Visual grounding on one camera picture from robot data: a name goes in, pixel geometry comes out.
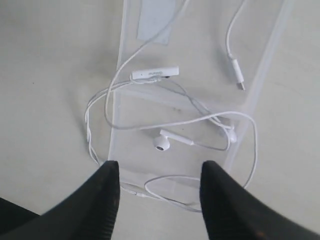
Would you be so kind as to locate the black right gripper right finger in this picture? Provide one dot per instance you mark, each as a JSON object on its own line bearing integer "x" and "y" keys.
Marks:
{"x": 231, "y": 213}

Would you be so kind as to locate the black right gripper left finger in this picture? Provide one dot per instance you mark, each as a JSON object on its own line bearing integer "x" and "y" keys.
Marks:
{"x": 89, "y": 213}

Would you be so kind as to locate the clear plastic storage case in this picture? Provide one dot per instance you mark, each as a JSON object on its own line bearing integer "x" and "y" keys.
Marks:
{"x": 223, "y": 49}

